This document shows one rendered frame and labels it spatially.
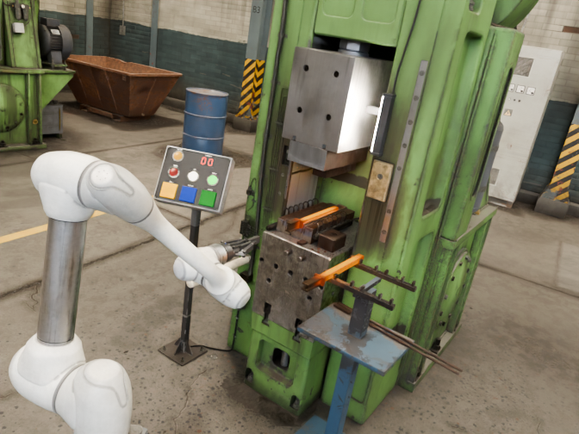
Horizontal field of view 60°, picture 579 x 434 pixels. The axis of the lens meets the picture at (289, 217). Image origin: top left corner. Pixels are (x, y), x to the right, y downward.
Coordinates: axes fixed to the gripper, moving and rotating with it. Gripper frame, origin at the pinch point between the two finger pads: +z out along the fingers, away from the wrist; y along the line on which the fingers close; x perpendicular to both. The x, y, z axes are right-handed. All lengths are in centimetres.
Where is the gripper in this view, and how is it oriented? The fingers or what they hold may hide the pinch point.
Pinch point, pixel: (252, 240)
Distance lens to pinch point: 206.5
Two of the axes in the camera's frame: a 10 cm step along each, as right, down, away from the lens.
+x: 1.5, -9.2, -3.5
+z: 5.7, -2.1, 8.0
